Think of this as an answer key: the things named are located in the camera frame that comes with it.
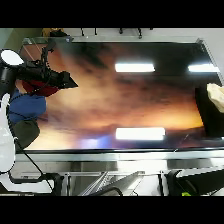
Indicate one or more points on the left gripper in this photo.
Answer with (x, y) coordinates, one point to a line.
(62, 80)

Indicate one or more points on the white garment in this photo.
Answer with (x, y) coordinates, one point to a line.
(216, 95)

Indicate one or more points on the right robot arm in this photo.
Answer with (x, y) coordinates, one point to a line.
(200, 181)

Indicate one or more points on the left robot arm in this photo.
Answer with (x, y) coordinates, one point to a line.
(6, 133)

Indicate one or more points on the red garment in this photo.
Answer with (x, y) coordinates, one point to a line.
(39, 90)

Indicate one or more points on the blue garment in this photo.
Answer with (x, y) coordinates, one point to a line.
(28, 106)

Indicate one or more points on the dark garment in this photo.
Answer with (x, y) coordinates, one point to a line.
(27, 132)

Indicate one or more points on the silver frame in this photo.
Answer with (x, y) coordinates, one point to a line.
(100, 156)

